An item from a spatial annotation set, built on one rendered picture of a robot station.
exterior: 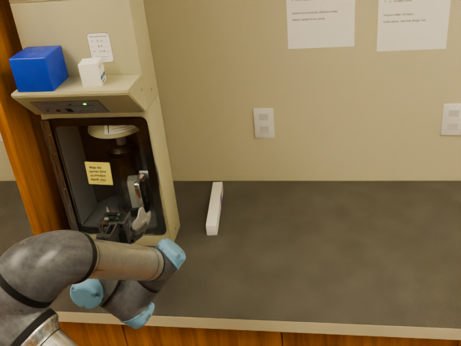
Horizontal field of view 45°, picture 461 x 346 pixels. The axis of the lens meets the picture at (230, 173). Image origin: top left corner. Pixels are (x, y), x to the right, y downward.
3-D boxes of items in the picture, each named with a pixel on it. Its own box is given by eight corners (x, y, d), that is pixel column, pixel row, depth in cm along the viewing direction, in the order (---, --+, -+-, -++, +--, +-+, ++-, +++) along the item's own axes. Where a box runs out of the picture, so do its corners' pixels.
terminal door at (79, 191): (75, 232, 180) (43, 118, 160) (167, 234, 174) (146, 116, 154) (74, 234, 179) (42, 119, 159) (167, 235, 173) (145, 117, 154)
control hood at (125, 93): (38, 111, 159) (29, 77, 154) (149, 108, 154) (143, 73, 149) (20, 129, 149) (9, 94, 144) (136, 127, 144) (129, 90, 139)
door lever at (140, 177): (149, 200, 168) (141, 200, 168) (145, 173, 163) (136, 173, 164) (145, 211, 163) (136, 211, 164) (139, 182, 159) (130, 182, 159)
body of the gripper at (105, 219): (132, 210, 146) (117, 238, 135) (137, 237, 150) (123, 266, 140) (103, 209, 147) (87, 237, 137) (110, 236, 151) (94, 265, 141)
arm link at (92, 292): (91, 318, 129) (60, 297, 127) (107, 285, 138) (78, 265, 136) (109, 301, 125) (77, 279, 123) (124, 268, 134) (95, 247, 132)
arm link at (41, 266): (25, 202, 92) (168, 232, 137) (-15, 252, 94) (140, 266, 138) (63, 250, 88) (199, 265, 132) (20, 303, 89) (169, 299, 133)
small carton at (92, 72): (87, 80, 148) (82, 58, 145) (105, 79, 148) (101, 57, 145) (82, 87, 144) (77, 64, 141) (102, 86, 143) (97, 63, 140)
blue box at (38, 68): (35, 78, 153) (26, 46, 149) (69, 77, 151) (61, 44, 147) (18, 93, 145) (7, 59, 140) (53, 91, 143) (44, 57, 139)
